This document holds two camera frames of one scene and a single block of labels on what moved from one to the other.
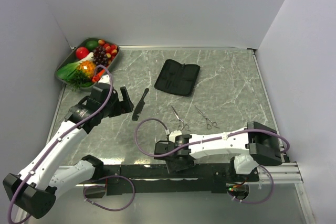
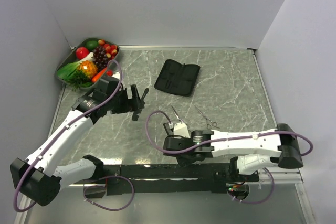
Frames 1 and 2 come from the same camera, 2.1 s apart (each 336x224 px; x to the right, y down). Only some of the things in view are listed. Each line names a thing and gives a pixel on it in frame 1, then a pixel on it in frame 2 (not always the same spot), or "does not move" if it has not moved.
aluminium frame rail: [285, 172] does not move
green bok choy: [66, 71] does not move
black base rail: [145, 179] does not move
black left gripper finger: [128, 107] → [137, 105]
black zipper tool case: [178, 78] does not move
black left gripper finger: [125, 95] → [136, 97]
